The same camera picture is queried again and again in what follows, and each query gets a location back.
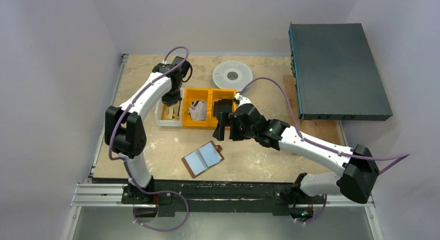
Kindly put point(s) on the dark blue flat box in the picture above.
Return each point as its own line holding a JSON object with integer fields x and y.
{"x": 336, "y": 74}

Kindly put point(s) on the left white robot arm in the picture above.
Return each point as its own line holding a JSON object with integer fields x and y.
{"x": 124, "y": 131}

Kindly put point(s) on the grey filament spool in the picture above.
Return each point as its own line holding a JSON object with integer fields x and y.
{"x": 232, "y": 75}

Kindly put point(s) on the orange double plastic bin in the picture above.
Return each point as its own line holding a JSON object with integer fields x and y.
{"x": 210, "y": 96}

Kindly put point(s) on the stack of silver cards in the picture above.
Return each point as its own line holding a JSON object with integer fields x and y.
{"x": 198, "y": 110}

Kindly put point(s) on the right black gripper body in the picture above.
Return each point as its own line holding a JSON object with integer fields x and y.
{"x": 234, "y": 126}

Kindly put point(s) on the wooden board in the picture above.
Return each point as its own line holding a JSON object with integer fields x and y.
{"x": 327, "y": 130}

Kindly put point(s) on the white plastic bin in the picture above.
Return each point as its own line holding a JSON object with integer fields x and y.
{"x": 168, "y": 123}

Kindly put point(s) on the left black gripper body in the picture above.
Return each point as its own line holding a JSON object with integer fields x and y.
{"x": 173, "y": 96}

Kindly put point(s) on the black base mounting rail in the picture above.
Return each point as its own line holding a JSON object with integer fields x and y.
{"x": 167, "y": 197}

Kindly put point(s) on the tan cards in white bin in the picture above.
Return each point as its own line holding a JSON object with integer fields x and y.
{"x": 171, "y": 112}

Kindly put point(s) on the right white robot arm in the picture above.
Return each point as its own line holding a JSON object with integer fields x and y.
{"x": 353, "y": 172}

